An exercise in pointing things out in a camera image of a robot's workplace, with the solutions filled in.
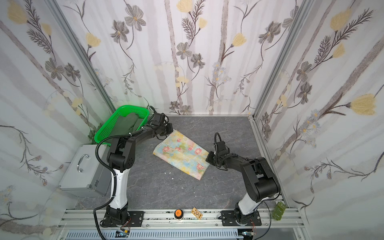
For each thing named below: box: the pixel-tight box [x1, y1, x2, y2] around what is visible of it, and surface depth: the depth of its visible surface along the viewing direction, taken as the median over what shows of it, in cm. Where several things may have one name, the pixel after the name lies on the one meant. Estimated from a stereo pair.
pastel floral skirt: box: [153, 130, 210, 181], surface depth 98 cm
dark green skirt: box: [110, 112, 144, 136], surface depth 111 cm
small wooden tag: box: [191, 207, 203, 220], surface depth 76 cm
